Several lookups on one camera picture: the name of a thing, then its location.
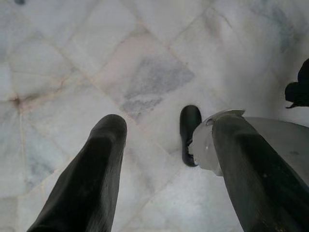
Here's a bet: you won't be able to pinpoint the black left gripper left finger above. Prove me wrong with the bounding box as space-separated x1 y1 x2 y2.
26 114 128 232

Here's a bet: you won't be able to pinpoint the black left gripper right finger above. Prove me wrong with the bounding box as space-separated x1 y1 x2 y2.
211 116 309 232

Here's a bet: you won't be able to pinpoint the black polo shirt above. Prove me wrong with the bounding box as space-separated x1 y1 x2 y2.
284 58 309 109

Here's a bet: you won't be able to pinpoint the black robot foot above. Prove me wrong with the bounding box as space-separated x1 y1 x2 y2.
179 104 202 167

